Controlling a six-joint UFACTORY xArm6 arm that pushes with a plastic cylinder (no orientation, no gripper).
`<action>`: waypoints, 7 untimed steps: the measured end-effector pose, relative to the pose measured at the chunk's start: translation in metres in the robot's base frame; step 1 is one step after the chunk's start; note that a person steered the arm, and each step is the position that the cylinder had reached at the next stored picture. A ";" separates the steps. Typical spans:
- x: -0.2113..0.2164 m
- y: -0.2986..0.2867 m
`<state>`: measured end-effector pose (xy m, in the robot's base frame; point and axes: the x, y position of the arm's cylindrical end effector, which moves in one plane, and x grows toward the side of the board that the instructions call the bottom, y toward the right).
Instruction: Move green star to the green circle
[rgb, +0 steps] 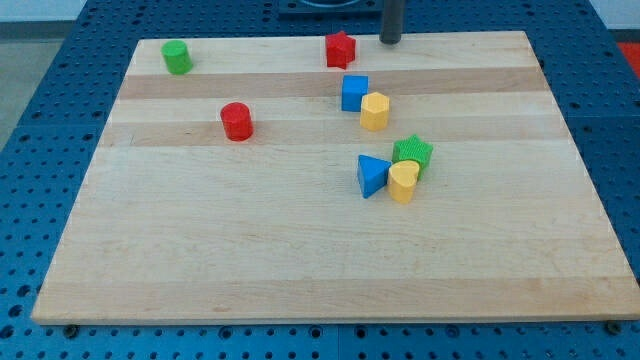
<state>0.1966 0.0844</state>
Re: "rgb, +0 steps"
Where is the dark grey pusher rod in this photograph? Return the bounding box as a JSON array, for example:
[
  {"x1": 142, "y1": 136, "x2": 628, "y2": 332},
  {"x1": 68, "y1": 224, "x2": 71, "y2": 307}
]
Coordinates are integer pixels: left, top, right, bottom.
[{"x1": 379, "y1": 0, "x2": 406, "y2": 45}]

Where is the yellow heart block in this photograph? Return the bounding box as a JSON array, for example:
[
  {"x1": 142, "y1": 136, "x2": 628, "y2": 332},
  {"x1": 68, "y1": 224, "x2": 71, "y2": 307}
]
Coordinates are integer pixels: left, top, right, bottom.
[{"x1": 387, "y1": 160, "x2": 420, "y2": 204}]

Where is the red cylinder block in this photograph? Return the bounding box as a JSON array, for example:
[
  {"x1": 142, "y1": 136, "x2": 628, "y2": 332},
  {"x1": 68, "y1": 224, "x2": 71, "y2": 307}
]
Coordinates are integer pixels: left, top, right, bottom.
[{"x1": 220, "y1": 102, "x2": 254, "y2": 141}]

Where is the blue cube block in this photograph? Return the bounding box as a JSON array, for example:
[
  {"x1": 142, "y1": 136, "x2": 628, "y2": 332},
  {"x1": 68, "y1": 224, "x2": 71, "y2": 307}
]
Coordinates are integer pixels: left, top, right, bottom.
[{"x1": 341, "y1": 75, "x2": 369, "y2": 112}]

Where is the wooden board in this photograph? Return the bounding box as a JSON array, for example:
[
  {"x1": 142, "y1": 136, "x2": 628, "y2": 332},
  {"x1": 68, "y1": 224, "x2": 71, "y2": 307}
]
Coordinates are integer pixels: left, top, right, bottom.
[{"x1": 32, "y1": 31, "x2": 639, "y2": 325}]

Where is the green cylinder block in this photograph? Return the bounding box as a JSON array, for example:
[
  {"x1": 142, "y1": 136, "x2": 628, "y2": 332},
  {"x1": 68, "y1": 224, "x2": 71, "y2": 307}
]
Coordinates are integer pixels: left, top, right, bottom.
[{"x1": 161, "y1": 40, "x2": 193, "y2": 75}]

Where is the yellow hexagon block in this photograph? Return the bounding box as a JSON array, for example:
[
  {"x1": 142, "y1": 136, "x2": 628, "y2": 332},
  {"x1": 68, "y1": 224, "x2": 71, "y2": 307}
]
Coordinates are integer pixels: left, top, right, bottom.
[{"x1": 360, "y1": 92, "x2": 390, "y2": 131}]

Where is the blue triangle block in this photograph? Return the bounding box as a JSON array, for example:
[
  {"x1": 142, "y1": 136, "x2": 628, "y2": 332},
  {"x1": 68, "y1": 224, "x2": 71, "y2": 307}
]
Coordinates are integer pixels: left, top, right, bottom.
[{"x1": 357, "y1": 155, "x2": 392, "y2": 199}]

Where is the green star block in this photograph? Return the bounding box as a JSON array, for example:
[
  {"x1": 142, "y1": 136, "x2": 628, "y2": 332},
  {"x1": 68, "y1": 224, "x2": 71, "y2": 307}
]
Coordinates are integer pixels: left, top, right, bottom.
[{"x1": 392, "y1": 134, "x2": 434, "y2": 180}]

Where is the red star block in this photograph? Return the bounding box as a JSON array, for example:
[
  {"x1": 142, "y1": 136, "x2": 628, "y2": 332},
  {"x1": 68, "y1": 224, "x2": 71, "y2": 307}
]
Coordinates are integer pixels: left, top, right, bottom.
[{"x1": 325, "y1": 31, "x2": 356, "y2": 70}]

